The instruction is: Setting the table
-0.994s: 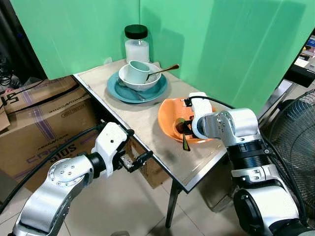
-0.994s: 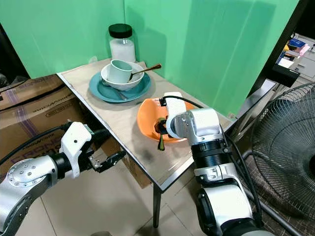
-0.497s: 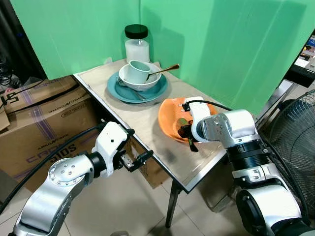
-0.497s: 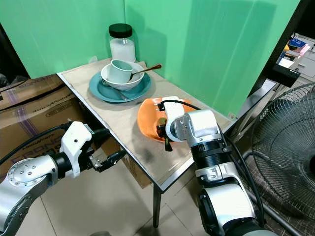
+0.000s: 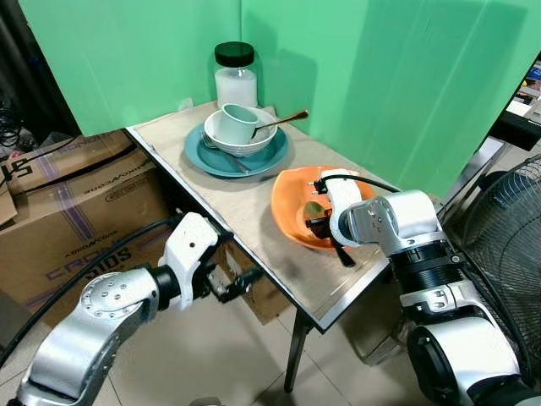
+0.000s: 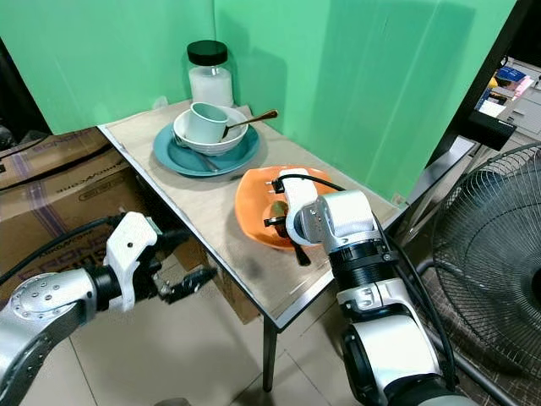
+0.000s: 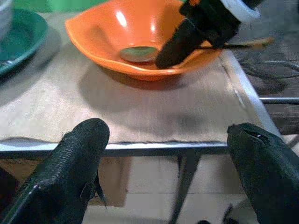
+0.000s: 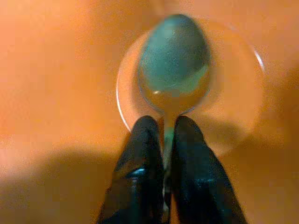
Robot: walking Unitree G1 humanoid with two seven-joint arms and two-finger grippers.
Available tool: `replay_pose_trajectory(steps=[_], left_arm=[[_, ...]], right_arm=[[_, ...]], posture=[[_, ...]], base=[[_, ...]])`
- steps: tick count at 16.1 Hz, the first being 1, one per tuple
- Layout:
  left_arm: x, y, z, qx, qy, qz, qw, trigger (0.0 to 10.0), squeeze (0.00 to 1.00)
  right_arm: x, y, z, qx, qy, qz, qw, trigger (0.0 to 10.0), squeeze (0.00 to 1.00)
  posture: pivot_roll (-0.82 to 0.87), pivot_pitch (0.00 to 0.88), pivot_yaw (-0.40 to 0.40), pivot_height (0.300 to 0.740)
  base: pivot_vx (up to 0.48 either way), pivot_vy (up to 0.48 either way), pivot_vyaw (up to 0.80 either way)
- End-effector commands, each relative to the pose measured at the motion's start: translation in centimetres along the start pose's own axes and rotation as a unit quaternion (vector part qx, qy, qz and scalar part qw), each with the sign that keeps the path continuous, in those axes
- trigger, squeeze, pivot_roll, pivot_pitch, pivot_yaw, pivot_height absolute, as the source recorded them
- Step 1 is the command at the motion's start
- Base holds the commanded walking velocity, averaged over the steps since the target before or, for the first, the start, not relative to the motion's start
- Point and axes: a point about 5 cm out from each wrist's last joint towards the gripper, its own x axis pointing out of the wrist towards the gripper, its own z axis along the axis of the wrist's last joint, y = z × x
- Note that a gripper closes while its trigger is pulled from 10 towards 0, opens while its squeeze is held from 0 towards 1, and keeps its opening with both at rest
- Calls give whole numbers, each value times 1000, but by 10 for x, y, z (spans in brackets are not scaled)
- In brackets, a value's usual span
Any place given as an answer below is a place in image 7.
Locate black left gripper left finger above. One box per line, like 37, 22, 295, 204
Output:
0, 118, 111, 224

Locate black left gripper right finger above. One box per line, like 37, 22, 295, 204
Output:
227, 122, 299, 224

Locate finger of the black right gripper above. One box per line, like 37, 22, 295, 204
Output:
155, 19, 206, 69

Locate metal spoon with wooden handle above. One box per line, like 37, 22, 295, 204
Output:
119, 37, 275, 63

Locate brown cardboard box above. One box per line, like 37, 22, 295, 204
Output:
0, 155, 132, 208

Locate orange bowl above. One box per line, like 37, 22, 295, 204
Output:
65, 0, 222, 82

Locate grey metal bar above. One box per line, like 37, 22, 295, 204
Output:
259, 97, 299, 105

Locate beige woven placemat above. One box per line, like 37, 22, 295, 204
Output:
0, 13, 241, 144

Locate black metal table leg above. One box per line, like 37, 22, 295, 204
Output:
168, 149, 202, 224

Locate green plastic object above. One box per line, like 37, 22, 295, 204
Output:
14, 0, 110, 13

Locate green plate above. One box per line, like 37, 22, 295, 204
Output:
0, 9, 50, 76

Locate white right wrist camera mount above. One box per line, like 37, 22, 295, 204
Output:
221, 0, 261, 23

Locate black cable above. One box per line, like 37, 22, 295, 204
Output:
233, 50, 299, 94

